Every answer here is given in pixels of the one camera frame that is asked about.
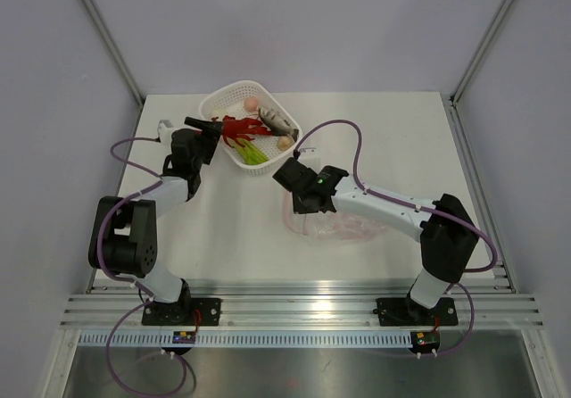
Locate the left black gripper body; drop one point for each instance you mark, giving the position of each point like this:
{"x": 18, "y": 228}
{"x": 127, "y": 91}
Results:
{"x": 197, "y": 160}

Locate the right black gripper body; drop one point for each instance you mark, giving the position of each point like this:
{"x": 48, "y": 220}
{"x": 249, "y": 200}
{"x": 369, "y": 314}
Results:
{"x": 300, "y": 206}

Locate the red toy lobster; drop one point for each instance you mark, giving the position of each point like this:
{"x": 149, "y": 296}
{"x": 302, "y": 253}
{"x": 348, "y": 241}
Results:
{"x": 235, "y": 130}

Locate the clear zip top bag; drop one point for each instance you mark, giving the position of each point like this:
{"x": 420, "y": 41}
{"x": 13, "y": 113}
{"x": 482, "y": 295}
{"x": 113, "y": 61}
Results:
{"x": 329, "y": 225}

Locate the white plastic basket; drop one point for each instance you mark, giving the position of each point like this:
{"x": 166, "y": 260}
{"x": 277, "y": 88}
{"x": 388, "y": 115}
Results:
{"x": 229, "y": 101}

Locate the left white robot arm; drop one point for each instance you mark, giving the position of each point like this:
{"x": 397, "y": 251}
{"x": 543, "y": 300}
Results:
{"x": 124, "y": 241}

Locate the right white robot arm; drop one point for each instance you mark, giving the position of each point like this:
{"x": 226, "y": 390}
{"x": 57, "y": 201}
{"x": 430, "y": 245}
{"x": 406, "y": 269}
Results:
{"x": 443, "y": 230}

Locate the green toy leek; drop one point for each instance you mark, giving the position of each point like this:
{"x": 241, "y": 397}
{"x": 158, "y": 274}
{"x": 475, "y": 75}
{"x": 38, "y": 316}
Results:
{"x": 250, "y": 153}

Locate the pink toy egg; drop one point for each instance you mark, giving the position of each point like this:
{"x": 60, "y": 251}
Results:
{"x": 251, "y": 103}

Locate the grey toy fish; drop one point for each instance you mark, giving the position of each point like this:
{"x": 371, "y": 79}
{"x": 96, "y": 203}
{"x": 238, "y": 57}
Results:
{"x": 277, "y": 124}

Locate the left small circuit board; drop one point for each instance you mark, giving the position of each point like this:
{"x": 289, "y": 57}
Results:
{"x": 184, "y": 337}

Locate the small circuit board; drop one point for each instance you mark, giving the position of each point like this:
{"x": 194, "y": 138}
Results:
{"x": 425, "y": 341}
{"x": 184, "y": 337}

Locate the right small circuit board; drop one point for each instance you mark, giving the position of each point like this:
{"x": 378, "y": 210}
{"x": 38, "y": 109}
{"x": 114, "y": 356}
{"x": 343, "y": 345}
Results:
{"x": 425, "y": 341}

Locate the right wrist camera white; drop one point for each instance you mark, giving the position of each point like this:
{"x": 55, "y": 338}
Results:
{"x": 310, "y": 158}

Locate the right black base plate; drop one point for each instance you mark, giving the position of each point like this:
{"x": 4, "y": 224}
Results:
{"x": 403, "y": 312}

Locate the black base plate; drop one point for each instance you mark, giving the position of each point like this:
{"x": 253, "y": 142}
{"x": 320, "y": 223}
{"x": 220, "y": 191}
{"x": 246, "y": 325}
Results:
{"x": 204, "y": 312}
{"x": 403, "y": 312}

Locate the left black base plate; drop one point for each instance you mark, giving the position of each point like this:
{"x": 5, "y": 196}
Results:
{"x": 204, "y": 312}

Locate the white slotted cable duct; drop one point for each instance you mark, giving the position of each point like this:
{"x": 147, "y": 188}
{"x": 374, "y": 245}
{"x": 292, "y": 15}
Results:
{"x": 251, "y": 339}

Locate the aluminium mounting rail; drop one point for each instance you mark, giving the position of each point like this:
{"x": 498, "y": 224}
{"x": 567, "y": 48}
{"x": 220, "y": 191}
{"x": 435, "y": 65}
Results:
{"x": 310, "y": 305}

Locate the left aluminium frame post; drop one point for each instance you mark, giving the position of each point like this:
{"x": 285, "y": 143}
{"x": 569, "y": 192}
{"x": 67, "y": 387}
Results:
{"x": 112, "y": 49}

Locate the aluminium frame post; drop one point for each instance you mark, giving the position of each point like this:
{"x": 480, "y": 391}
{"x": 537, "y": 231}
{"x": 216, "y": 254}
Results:
{"x": 112, "y": 49}
{"x": 484, "y": 47}

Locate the right aluminium frame post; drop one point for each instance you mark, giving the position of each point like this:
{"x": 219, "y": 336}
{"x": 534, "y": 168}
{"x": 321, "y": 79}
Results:
{"x": 484, "y": 47}

